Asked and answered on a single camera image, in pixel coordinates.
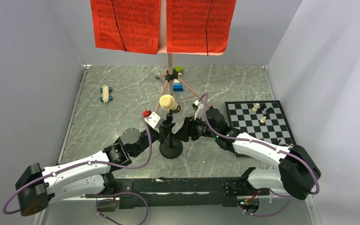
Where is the cream chess pawn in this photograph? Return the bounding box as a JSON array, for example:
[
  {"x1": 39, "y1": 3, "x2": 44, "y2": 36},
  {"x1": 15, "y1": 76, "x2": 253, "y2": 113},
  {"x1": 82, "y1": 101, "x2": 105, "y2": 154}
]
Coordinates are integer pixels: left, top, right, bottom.
[{"x1": 260, "y1": 116, "x2": 267, "y2": 124}]

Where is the pink music stand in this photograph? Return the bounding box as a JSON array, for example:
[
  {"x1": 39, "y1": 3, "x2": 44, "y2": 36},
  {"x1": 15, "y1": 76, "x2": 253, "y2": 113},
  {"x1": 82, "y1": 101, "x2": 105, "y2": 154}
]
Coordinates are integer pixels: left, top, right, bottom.
[{"x1": 155, "y1": 0, "x2": 227, "y2": 113}]

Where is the red sheet music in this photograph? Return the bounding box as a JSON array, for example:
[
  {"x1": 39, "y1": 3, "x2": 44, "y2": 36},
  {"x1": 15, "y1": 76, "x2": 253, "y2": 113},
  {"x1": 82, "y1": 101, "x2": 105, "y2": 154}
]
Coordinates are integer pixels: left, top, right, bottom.
[
  {"x1": 90, "y1": 0, "x2": 161, "y2": 54},
  {"x1": 166, "y1": 0, "x2": 237, "y2": 57}
]

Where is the black chessboard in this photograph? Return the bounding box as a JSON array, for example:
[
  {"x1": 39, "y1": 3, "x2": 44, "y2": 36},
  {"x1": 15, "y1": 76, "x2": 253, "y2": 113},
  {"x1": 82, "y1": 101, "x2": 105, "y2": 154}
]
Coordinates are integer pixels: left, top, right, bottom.
[{"x1": 225, "y1": 100, "x2": 296, "y2": 146}]

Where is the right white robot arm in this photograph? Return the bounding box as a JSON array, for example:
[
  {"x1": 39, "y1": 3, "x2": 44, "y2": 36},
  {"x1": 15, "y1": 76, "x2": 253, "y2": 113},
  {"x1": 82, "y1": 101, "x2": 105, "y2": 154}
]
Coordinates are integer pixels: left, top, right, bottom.
[{"x1": 174, "y1": 109, "x2": 321, "y2": 200}]

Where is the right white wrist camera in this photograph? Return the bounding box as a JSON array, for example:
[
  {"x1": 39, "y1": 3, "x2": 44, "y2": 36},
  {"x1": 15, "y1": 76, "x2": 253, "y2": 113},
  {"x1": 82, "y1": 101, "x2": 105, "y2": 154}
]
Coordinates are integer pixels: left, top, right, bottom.
[{"x1": 192, "y1": 100, "x2": 206, "y2": 121}]

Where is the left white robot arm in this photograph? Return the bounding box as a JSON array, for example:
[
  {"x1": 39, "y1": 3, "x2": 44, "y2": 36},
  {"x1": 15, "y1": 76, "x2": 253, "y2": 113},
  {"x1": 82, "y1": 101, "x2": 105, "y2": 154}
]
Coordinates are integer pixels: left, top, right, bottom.
[{"x1": 15, "y1": 123, "x2": 174, "y2": 217}]

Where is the cream blue toy car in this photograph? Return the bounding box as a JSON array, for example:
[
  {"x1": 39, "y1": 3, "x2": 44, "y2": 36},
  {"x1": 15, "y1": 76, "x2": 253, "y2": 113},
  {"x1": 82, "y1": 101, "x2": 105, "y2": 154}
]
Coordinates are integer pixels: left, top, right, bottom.
[{"x1": 100, "y1": 85, "x2": 113, "y2": 104}]

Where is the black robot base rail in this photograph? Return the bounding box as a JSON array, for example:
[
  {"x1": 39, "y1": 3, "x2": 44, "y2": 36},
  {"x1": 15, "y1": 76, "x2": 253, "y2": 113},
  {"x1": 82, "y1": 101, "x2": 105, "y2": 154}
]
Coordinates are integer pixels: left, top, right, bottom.
[{"x1": 86, "y1": 177, "x2": 270, "y2": 209}]

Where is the cream toy microphone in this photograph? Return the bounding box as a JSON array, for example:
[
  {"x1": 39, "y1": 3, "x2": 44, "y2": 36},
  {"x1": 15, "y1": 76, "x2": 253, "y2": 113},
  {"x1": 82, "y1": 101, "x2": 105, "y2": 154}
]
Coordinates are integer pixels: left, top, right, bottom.
[{"x1": 159, "y1": 95, "x2": 182, "y2": 113}]

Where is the right red sheet music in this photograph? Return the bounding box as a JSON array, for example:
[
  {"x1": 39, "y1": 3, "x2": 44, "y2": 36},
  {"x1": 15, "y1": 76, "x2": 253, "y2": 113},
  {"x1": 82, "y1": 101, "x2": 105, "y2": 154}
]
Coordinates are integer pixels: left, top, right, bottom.
[{"x1": 166, "y1": 0, "x2": 237, "y2": 57}]

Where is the blue white toy brick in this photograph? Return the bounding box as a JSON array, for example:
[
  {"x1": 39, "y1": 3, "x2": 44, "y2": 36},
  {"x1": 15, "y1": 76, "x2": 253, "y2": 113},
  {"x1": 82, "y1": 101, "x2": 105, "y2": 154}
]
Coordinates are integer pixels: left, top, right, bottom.
[{"x1": 173, "y1": 79, "x2": 183, "y2": 92}]

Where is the black chess piece back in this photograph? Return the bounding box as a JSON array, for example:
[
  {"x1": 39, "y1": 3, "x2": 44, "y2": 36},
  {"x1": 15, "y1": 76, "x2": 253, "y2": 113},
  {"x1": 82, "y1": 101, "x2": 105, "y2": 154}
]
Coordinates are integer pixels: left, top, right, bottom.
[{"x1": 259, "y1": 104, "x2": 275, "y2": 114}]

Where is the colourful brick toy car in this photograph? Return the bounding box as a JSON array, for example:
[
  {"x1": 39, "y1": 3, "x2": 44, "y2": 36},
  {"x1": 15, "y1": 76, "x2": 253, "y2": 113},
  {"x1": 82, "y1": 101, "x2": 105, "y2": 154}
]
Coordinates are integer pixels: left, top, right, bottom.
[{"x1": 165, "y1": 66, "x2": 183, "y2": 79}]

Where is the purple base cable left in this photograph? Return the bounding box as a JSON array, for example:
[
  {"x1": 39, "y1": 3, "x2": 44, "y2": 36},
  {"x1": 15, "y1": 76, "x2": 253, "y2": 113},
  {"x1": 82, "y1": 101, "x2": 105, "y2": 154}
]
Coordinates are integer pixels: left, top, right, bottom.
[{"x1": 95, "y1": 191, "x2": 150, "y2": 225}]

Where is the left red sheet music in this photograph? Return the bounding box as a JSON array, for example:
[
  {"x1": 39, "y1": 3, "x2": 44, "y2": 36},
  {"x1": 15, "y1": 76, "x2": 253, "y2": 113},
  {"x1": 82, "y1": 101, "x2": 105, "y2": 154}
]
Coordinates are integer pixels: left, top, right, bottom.
[{"x1": 90, "y1": 0, "x2": 161, "y2": 54}]

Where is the black microphone stand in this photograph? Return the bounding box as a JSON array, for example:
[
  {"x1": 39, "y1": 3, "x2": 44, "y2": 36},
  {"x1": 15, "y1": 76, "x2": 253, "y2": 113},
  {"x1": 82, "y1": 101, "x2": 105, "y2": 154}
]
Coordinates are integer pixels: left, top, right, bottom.
[{"x1": 159, "y1": 112, "x2": 183, "y2": 159}]

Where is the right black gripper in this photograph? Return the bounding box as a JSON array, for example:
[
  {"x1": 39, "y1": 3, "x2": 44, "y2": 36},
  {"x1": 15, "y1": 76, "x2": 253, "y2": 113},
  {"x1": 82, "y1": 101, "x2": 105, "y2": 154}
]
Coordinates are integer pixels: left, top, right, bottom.
[{"x1": 173, "y1": 114, "x2": 218, "y2": 142}]

